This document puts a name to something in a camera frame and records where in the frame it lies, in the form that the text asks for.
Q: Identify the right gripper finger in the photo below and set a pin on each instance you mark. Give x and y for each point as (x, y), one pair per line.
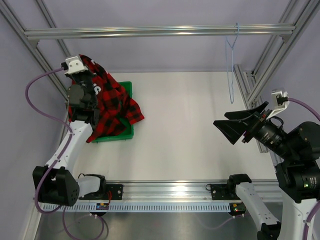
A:
(238, 115)
(233, 130)

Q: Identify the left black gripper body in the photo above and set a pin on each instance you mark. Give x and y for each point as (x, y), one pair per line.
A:
(84, 80)

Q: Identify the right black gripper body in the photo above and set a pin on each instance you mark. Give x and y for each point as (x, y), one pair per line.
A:
(261, 117)

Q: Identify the red black plaid shirt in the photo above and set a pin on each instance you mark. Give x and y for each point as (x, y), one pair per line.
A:
(100, 105)

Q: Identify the light blue wire hanger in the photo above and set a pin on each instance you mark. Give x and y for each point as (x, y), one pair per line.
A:
(229, 61)

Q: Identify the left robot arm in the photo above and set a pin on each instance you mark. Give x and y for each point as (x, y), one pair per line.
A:
(54, 182)

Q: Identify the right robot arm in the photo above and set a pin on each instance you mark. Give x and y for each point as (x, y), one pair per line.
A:
(298, 174)

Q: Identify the green plastic tray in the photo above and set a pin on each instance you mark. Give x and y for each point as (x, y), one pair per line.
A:
(128, 134)

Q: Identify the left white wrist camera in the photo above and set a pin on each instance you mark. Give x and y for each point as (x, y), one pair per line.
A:
(73, 65)

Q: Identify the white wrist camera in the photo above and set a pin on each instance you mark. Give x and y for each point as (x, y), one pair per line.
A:
(280, 101)
(73, 65)

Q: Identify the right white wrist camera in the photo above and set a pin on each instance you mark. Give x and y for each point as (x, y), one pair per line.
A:
(280, 101)

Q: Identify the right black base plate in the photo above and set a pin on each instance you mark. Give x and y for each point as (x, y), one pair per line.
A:
(220, 192)

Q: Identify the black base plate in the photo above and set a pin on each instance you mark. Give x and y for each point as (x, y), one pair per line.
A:
(113, 190)
(220, 192)

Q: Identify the white slotted cable duct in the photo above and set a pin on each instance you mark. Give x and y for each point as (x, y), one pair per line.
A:
(148, 207)

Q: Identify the aluminium frame crossbar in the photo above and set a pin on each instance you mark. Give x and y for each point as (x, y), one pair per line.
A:
(159, 31)

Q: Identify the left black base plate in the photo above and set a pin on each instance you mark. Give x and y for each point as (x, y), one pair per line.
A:
(113, 190)

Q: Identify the front aluminium rail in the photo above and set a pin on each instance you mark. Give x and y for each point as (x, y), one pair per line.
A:
(166, 191)

